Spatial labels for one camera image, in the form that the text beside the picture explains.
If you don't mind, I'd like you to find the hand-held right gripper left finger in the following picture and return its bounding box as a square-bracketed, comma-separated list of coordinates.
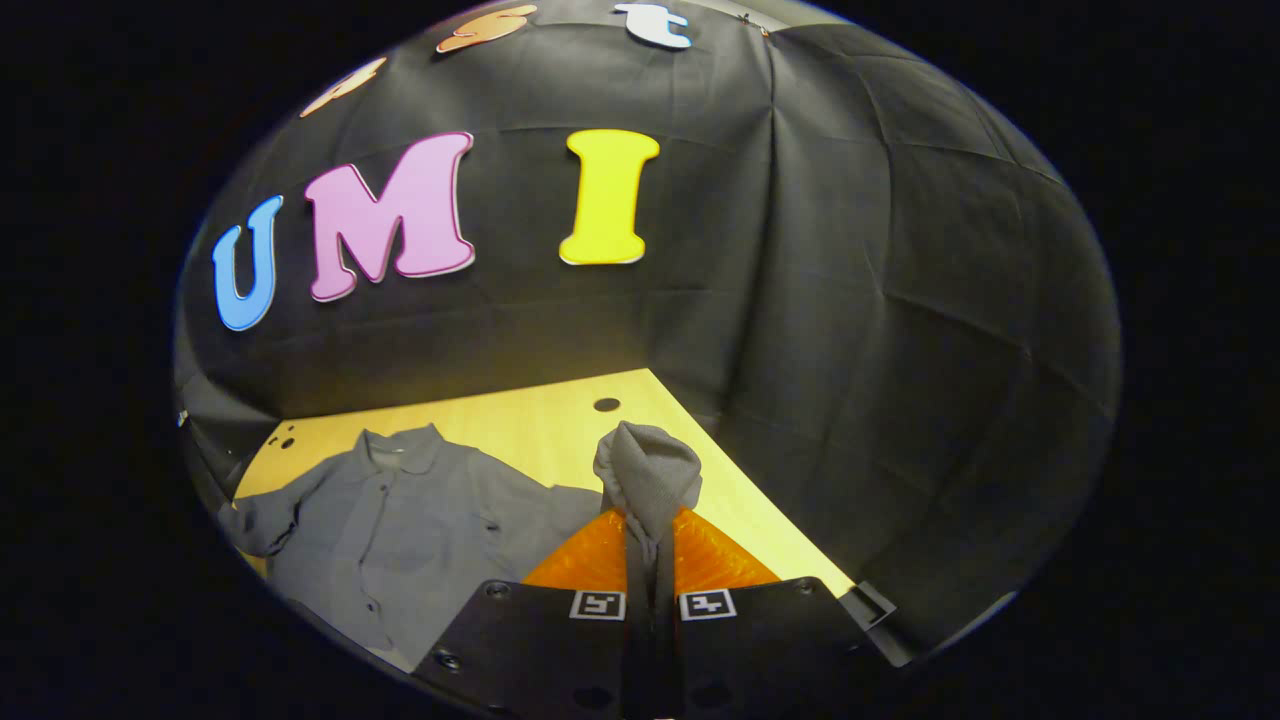
[412, 508, 651, 720]

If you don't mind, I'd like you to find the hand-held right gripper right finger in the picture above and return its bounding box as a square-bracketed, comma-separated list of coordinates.
[655, 505, 881, 720]

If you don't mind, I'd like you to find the grey polo shirt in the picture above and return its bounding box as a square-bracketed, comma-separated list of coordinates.
[218, 420, 704, 673]

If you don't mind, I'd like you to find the black backdrop cloth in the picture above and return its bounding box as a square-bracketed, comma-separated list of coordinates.
[172, 0, 1123, 661]

